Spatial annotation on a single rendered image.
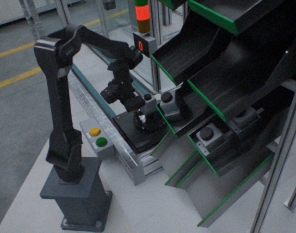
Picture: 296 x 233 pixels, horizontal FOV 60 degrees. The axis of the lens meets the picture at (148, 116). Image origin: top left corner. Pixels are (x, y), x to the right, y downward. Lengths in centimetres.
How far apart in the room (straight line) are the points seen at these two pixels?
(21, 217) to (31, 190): 11
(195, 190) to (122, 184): 32
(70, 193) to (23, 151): 191
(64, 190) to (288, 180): 75
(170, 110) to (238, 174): 24
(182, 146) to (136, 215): 28
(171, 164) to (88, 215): 30
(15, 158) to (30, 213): 162
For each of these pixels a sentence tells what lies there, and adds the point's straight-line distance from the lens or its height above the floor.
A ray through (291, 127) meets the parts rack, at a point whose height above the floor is 131.
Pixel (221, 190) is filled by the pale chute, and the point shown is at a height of 106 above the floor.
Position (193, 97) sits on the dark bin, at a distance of 73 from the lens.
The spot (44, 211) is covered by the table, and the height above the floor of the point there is 86.
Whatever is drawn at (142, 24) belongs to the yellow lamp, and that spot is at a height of 129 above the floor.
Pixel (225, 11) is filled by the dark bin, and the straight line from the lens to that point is 44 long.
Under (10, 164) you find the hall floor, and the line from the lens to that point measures 262.
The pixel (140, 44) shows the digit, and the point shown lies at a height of 121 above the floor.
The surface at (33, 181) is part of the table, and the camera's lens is 114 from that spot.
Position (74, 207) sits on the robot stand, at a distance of 84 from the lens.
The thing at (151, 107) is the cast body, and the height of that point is 105.
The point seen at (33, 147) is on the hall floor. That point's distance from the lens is 266.
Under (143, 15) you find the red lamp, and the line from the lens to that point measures 105.
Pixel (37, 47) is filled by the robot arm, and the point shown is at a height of 143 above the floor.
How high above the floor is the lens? 166
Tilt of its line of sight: 40 degrees down
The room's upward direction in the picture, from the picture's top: 8 degrees counter-clockwise
